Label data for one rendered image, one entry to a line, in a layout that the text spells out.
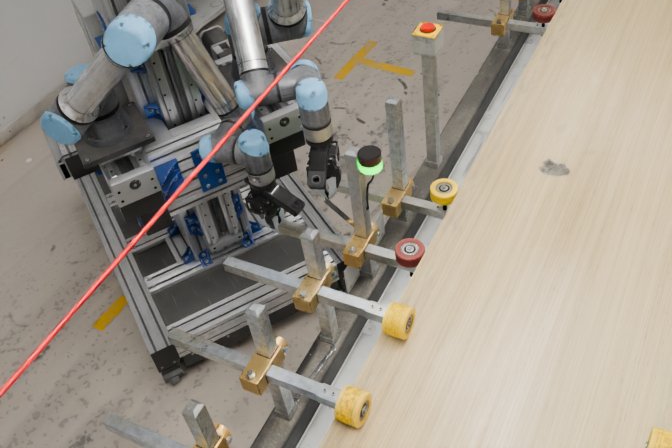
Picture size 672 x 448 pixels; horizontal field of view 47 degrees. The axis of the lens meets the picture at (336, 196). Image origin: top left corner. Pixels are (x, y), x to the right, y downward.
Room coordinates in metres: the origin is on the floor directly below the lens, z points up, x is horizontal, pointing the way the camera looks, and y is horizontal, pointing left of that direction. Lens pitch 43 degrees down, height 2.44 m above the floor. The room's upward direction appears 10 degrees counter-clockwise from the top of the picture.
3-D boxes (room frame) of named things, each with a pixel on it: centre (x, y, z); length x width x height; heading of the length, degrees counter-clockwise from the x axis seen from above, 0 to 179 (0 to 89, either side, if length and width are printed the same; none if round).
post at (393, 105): (1.71, -0.20, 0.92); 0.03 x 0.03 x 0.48; 56
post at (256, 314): (1.09, 0.22, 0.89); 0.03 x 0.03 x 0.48; 56
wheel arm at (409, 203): (1.70, -0.14, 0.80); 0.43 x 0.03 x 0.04; 56
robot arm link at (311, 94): (1.55, 0.02, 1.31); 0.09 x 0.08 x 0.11; 4
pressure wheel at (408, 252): (1.38, -0.17, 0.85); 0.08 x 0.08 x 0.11
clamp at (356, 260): (1.48, -0.05, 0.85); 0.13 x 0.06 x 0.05; 146
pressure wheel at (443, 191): (1.59, -0.31, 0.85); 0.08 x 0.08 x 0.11
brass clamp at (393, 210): (1.69, -0.19, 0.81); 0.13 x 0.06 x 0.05; 146
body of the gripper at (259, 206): (1.63, 0.20, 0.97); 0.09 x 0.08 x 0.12; 56
